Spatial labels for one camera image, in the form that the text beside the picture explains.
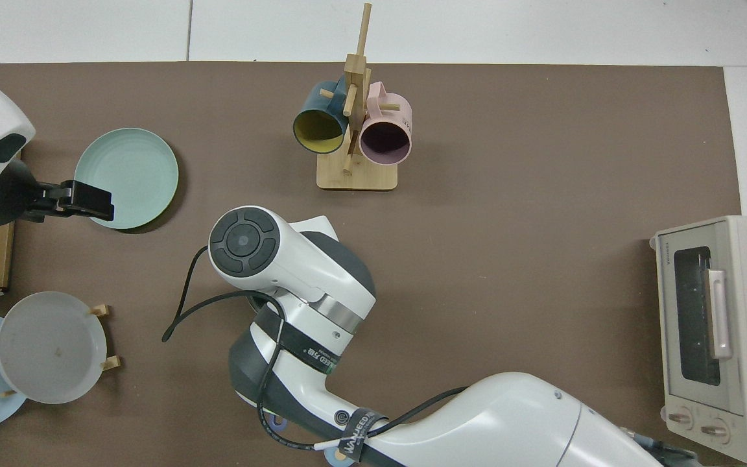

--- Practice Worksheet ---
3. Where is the brown table cloth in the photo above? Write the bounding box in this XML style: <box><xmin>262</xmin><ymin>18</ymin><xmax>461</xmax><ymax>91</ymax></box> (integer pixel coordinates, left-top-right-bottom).
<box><xmin>0</xmin><ymin>62</ymin><xmax>744</xmax><ymax>467</ymax></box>

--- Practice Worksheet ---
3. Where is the dark blue cup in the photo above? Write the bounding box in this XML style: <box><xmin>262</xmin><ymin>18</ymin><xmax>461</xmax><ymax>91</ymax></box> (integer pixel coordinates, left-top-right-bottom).
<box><xmin>293</xmin><ymin>77</ymin><xmax>350</xmax><ymax>154</ymax></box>

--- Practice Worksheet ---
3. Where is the grey plate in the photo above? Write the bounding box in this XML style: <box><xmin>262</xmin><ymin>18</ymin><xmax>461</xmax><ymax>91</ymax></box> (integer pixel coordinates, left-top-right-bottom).
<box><xmin>0</xmin><ymin>291</ymin><xmax>108</xmax><ymax>405</ymax></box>

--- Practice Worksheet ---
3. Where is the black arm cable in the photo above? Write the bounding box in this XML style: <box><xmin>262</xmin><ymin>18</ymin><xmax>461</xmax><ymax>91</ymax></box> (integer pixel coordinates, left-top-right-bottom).
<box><xmin>161</xmin><ymin>245</ymin><xmax>468</xmax><ymax>451</ymax></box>

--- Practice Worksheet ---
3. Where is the wooden cup stand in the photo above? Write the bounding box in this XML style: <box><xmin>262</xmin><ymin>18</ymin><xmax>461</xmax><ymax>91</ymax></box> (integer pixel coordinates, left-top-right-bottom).
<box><xmin>316</xmin><ymin>3</ymin><xmax>399</xmax><ymax>191</ymax></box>

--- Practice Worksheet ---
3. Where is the wooden plate rack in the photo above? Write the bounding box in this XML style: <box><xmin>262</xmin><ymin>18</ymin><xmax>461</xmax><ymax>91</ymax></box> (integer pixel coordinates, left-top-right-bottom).
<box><xmin>0</xmin><ymin>304</ymin><xmax>121</xmax><ymax>398</ymax></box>

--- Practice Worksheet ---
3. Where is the teal round plate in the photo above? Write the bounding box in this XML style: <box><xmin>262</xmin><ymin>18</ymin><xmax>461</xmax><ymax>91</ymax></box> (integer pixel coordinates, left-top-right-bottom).
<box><xmin>74</xmin><ymin>128</ymin><xmax>180</xmax><ymax>230</ymax></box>

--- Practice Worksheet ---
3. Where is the pink cup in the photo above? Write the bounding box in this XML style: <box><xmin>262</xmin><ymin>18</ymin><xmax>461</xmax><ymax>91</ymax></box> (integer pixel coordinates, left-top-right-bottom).
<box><xmin>359</xmin><ymin>81</ymin><xmax>413</xmax><ymax>165</ymax></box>

